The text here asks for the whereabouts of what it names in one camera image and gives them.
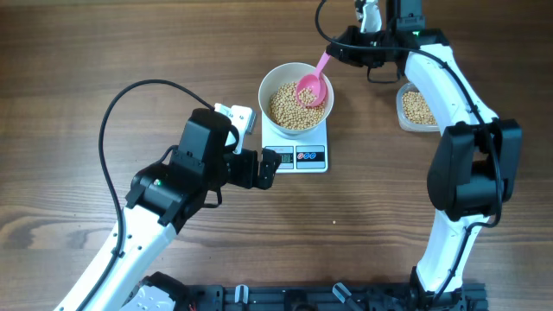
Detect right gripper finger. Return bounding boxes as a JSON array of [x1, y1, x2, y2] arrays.
[[330, 25, 363, 50], [326, 45, 366, 67]]

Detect pink measuring scoop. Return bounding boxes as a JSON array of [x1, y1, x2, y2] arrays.
[[296, 52, 330, 107]]

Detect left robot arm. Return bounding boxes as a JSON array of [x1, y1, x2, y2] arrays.
[[57, 108, 281, 310]]

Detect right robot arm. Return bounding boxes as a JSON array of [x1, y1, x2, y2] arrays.
[[327, 1, 522, 310]]

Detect white digital kitchen scale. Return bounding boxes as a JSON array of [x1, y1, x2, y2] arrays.
[[262, 117, 329, 174]]

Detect soybeans in white bowl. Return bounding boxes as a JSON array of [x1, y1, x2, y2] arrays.
[[269, 82, 325, 130]]

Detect soybeans in pink scoop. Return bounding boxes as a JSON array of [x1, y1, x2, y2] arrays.
[[297, 87, 317, 106]]

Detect white bowl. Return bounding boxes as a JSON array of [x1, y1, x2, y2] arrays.
[[257, 62, 334, 136]]

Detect pile of soybeans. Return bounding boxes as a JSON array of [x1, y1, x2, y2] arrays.
[[402, 91, 436, 125]]

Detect clear plastic container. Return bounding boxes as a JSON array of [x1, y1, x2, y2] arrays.
[[396, 82, 440, 132]]

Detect right black cable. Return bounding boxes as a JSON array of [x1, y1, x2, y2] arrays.
[[314, 0, 505, 308]]

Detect black cable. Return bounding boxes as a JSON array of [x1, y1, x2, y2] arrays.
[[75, 79, 217, 311], [314, 0, 505, 308]]

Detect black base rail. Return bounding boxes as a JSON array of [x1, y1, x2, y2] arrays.
[[124, 271, 489, 311]]

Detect left black cable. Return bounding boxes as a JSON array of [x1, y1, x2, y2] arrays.
[[75, 79, 217, 311]]

